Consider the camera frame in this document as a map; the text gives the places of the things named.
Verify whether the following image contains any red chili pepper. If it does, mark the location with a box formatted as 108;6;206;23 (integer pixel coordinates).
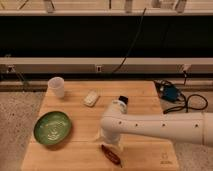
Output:
101;145;121;165

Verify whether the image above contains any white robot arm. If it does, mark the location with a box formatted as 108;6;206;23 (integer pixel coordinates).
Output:
100;100;213;147

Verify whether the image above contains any black smartphone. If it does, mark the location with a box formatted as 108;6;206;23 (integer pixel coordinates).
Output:
119;96;128;104

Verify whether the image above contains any wooden cutting board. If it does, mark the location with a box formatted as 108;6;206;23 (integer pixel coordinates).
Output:
21;81;179;171

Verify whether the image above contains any translucent plastic cup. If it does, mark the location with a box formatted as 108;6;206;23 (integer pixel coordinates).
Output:
48;77;64;98

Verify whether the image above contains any green bowl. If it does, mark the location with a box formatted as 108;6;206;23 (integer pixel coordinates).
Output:
33;111;72;146

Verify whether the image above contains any white wall outlet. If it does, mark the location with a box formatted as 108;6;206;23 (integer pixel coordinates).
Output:
97;66;102;72

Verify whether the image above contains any blue device with cables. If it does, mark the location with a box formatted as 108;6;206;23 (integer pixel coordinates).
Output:
155;80;184;103

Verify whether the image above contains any black hanging cable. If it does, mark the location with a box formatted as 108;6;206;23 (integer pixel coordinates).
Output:
111;7;148;74

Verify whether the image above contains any black floor cable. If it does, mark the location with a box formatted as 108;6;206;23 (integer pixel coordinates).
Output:
163;93;209;114

